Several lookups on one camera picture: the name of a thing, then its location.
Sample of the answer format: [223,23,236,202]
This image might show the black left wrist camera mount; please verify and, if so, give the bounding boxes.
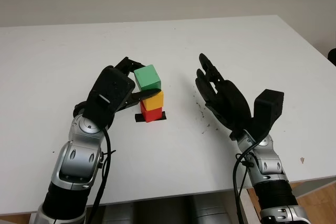
[83,68,137,127]

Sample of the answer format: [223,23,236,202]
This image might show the white table leg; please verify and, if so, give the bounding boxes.
[240,189,262,224]

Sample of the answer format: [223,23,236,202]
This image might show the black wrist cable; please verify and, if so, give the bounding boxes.
[89,126,116,224]
[233,140,259,224]

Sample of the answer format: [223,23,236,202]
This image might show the red wooden block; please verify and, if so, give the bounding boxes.
[140,101,163,123]

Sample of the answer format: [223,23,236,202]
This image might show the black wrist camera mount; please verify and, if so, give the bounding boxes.
[83,68,137,127]
[250,89,285,145]

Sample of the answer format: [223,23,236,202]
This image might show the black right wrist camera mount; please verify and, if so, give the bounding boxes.
[250,89,285,145]

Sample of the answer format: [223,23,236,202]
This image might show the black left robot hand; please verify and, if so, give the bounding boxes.
[114,56,161,112]

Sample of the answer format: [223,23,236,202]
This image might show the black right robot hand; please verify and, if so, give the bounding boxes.
[195,52,253,141]

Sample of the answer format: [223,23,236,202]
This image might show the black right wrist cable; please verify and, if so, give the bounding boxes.
[233,140,259,224]

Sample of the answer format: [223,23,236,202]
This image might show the yellow wooden block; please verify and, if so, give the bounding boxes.
[141,90,164,111]

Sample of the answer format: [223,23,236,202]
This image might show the green wooden block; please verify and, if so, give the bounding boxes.
[133,65,161,92]

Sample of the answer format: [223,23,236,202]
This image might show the grey right robot thigh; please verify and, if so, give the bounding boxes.
[193,196,232,224]

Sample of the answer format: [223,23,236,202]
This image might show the black tape strip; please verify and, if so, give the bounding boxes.
[134,112,167,124]

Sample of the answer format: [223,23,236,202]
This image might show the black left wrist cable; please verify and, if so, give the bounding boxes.
[89,126,116,224]

